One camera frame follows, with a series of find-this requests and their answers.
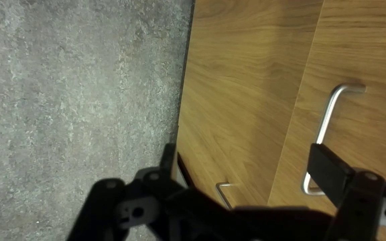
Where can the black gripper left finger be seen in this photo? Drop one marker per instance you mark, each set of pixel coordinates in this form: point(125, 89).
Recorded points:
point(113, 208)

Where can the wooden cabinet drawer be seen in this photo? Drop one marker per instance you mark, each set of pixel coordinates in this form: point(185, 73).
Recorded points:
point(237, 88)

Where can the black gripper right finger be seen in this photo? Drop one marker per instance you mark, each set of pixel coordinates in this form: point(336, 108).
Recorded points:
point(358, 200)

